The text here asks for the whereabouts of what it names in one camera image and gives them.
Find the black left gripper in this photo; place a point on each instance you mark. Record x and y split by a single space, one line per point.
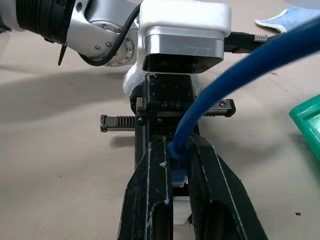
170 95

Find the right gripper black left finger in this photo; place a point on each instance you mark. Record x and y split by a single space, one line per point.
145 200

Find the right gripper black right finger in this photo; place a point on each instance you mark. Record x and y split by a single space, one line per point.
220 200

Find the white coupler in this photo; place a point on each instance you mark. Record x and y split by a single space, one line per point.
180 210

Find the green plastic bin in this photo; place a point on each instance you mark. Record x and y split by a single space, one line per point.
308 120

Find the blue and white cloth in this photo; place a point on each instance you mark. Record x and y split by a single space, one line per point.
290 18

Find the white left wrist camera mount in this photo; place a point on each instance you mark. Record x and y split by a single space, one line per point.
185 27

